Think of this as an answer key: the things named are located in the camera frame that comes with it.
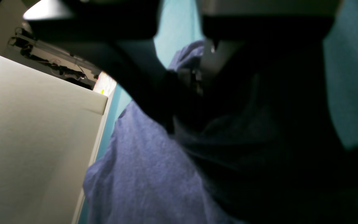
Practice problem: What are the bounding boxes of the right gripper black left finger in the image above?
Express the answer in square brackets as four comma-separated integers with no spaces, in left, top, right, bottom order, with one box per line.
[27,0,204,133]

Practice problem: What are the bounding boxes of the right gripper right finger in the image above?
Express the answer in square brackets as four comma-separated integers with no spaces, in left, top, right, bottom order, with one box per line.
[198,0,343,103]

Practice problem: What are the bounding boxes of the blue-grey heather T-shirt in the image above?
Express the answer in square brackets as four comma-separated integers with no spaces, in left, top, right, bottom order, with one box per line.
[83,43,358,224]

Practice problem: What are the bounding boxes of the black plastic bag bottom right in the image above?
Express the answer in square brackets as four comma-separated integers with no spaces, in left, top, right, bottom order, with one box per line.
[7,22,102,90]

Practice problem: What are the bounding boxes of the white foam board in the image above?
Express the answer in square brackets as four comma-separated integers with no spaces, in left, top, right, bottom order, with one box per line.
[0,56,108,224]

